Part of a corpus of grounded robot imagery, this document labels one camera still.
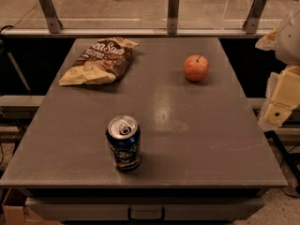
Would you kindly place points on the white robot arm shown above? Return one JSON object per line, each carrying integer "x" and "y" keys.
{"x": 283, "y": 89}

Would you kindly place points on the red apple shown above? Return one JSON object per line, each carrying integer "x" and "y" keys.
{"x": 196, "y": 67}

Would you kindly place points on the blue soda can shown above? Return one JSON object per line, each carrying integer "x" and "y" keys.
{"x": 124, "y": 137}

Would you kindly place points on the brown chip bag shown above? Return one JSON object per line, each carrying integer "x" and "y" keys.
{"x": 103, "y": 62}

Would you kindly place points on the glass barrier panel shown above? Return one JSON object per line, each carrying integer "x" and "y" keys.
{"x": 141, "y": 18}

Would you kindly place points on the cardboard box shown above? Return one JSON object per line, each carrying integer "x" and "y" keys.
{"x": 16, "y": 213}

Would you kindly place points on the middle metal bracket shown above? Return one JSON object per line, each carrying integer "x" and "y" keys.
{"x": 172, "y": 18}

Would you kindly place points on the metal bracket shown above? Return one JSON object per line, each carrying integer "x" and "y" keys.
{"x": 172, "y": 18}
{"x": 250, "y": 25}
{"x": 53, "y": 23}

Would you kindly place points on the left metal bracket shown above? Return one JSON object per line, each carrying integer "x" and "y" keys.
{"x": 53, "y": 23}

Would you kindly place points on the right metal bracket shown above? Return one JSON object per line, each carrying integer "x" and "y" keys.
{"x": 250, "y": 25}

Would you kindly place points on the grey drawer with handle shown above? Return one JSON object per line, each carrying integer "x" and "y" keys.
{"x": 145, "y": 209}

